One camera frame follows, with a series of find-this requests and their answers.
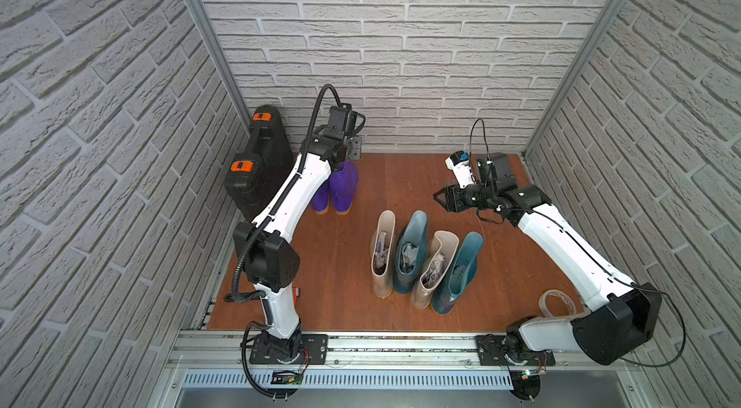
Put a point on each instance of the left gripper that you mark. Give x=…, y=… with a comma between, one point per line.
x=352, y=147

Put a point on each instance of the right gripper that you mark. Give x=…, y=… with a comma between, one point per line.
x=452, y=202

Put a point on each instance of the purple rain boot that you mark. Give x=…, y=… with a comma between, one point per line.
x=343, y=184
x=321, y=200

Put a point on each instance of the beige rain boot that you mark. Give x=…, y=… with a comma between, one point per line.
x=441, y=251
x=382, y=250

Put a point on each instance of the teal rain boot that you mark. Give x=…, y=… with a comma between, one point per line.
x=461, y=273
x=411, y=253

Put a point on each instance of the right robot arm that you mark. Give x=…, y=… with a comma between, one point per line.
x=620, y=315

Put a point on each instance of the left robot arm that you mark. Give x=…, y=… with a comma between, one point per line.
x=267, y=264

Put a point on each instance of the black tool case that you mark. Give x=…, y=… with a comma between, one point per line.
x=256, y=174

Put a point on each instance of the clear tape roll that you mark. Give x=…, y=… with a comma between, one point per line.
x=556, y=303

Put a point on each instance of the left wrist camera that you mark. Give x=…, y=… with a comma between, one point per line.
x=344, y=123

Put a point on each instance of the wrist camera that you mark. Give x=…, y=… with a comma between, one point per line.
x=344, y=123
x=489, y=170

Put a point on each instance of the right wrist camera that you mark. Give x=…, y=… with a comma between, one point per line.
x=489, y=170

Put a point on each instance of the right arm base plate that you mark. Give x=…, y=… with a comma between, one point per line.
x=507, y=350

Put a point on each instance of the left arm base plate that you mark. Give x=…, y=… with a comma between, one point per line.
x=266, y=349

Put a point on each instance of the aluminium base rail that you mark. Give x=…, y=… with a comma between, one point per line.
x=369, y=351

